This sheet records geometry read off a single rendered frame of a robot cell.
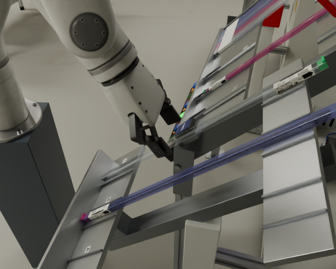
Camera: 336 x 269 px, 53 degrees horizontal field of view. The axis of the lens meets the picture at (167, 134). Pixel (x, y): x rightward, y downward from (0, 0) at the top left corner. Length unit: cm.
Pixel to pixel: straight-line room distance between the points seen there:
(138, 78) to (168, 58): 210
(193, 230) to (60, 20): 39
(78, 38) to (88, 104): 179
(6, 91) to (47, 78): 164
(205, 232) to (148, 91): 26
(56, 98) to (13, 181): 131
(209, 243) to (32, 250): 92
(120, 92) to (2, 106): 47
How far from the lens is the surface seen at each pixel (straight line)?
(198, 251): 65
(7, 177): 109
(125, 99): 54
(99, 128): 202
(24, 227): 129
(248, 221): 160
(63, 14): 44
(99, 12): 44
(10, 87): 94
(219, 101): 86
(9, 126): 99
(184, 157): 79
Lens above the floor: 131
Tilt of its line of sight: 42 degrees down
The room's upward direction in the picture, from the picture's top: straight up
